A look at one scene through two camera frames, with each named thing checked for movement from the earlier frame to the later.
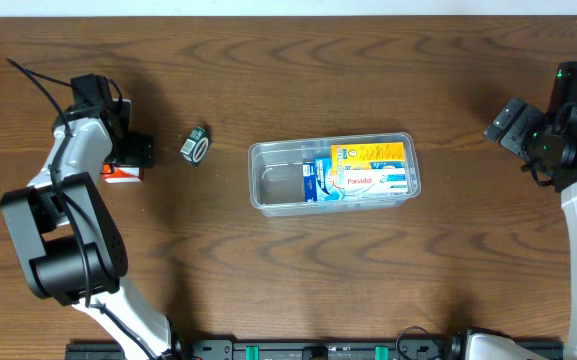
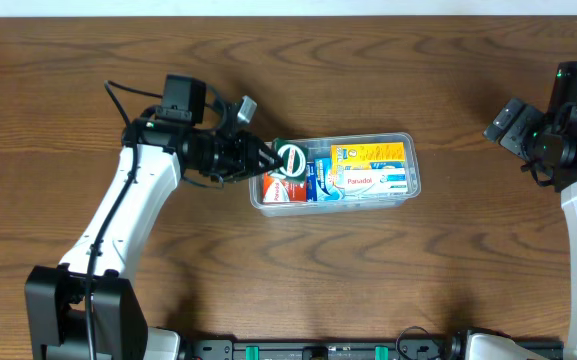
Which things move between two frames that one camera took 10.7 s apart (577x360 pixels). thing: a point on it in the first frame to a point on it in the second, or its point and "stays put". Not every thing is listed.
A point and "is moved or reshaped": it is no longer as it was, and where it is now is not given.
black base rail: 285,349 stays put
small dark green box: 196,145 is moved or reshaped
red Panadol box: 121,175 is moved or reshaped
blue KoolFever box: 318,181 stays put
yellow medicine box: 370,156 stays put
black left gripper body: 133,154 to 226,155
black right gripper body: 516,129 stays put
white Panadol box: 379,181 stays put
